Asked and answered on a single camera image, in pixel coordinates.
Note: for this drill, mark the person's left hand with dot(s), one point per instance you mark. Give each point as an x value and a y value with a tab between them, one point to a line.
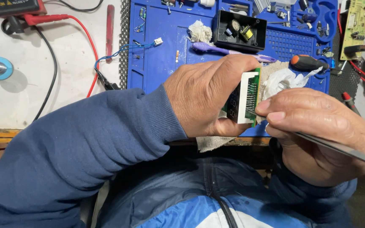
198	95

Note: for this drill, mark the person's right hand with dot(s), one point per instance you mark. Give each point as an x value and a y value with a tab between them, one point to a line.
328	136

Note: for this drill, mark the metal tweezers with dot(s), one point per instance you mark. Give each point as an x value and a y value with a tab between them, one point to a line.
344	149

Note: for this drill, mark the green display circuit board module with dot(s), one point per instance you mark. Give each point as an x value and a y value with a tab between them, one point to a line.
247	95

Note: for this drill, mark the red tipped black probe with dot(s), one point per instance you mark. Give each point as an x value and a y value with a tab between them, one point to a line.
350	103

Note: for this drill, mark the beige cloth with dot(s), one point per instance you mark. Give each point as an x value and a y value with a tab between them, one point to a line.
212	142

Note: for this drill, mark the purple toothbrush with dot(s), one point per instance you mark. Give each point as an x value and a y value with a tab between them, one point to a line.
230	50

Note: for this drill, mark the white cotton wad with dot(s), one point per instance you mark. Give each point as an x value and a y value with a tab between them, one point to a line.
200	31

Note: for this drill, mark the crumpled white tissue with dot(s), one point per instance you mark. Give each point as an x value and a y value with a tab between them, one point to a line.
284	80

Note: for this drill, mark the blue silicone work mat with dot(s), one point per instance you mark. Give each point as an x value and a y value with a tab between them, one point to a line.
163	28

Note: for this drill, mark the black plastic box with components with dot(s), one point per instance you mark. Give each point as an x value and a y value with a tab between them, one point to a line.
239	31

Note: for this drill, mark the orange black screwdriver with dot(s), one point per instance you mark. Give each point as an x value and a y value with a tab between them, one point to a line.
307	62

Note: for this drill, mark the black alligator clip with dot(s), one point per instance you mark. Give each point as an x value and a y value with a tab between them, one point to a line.
106	81

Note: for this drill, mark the person's blue white jacket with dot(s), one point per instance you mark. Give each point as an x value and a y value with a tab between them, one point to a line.
201	190

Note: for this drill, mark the red flat tool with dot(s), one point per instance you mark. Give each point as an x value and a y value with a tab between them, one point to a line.
110	31

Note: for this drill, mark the silver heat sink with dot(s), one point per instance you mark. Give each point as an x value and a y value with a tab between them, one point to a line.
261	5

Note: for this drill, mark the yellow circuit board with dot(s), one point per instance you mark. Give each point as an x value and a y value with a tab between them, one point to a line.
355	28

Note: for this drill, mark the scattered small electronic components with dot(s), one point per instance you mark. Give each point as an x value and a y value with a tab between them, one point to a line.
309	19

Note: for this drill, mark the black probe plug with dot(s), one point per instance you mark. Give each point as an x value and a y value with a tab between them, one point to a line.
11	25

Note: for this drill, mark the black red multimeter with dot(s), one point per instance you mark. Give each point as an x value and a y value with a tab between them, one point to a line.
11	6

